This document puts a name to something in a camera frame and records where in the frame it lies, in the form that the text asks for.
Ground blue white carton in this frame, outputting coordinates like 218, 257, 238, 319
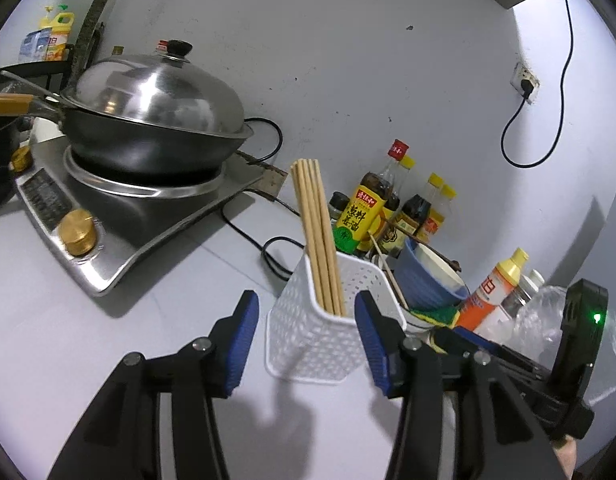
18, 27, 52, 63

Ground clear plastic bag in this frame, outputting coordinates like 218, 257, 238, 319
475, 286, 616, 406

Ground yellow cap amber bottle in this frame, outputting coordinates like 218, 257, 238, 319
415, 184, 457, 244

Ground orange squeeze bottle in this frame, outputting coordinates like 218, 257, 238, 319
457, 247, 529, 330

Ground red cap clear bottle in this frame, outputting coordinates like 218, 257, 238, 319
156, 39, 168, 53

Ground small dark spice jar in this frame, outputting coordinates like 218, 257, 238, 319
328, 192, 349, 223

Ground red cap sauce bottle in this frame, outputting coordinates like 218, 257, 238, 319
333, 138, 410, 256

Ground silver induction cooker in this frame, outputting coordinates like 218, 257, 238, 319
15, 136, 264, 297

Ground yellow cap soy bottle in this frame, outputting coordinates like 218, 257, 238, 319
378, 172, 445, 256

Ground white plastic utensil basket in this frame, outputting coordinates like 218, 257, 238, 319
265, 254, 407, 385

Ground black wok with handle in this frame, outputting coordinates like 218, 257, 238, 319
0, 93, 253, 180

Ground wall socket with plug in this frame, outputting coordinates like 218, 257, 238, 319
510, 61, 540, 104

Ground stainless steel wok lid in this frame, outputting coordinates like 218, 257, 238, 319
63, 42, 250, 140

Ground hanging black wall cable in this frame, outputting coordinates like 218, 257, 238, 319
500, 0, 575, 169

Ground yellow detergent jug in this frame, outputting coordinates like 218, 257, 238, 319
39, 4, 75, 61

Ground brass cooker knob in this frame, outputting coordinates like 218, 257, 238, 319
58, 208, 98, 257

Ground white cup in bowl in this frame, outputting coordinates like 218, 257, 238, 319
414, 244, 464, 292

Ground wooden chopstick bundle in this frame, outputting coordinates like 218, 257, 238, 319
291, 158, 346, 318

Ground black power cable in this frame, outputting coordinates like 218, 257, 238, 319
218, 116, 307, 281

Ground blue bowl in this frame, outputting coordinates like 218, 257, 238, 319
393, 238, 470, 311

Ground black wire shelf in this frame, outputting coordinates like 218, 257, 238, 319
0, 44, 74, 90

